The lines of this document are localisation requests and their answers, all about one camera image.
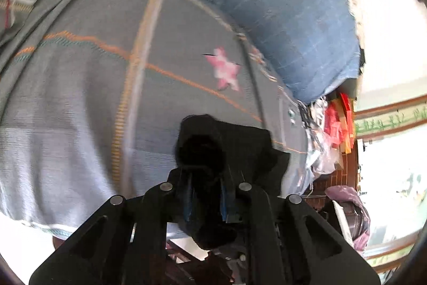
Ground clear plastic bags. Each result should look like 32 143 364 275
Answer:
298 98 342 179

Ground black pants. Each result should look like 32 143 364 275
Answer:
168 114 290 249

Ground grey patterned bed sheet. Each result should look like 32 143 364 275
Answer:
1 0 310 237

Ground purple cloth on chair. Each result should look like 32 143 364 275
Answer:
325 185 370 252

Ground red packaging pile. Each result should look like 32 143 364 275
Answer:
324 93 356 154

